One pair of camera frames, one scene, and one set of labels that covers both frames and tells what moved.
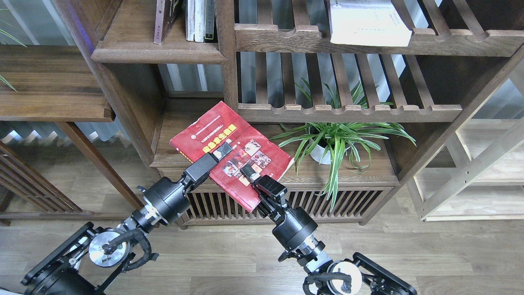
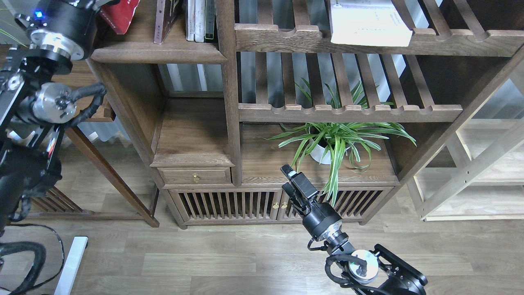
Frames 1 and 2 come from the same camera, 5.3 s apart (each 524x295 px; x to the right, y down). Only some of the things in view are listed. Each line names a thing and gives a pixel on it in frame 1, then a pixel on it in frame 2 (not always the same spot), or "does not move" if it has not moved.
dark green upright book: x=209 y=21 does not move
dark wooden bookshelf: x=339 y=99 does not move
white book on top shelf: x=369 y=23 does not move
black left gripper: x=199 y=172 to x=96 y=5
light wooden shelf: x=477 y=175 does not move
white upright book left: x=190 y=20 does not move
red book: x=249 y=147 to x=119 y=14
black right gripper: x=271 y=193 to x=301 y=186
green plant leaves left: x=15 y=39 does not move
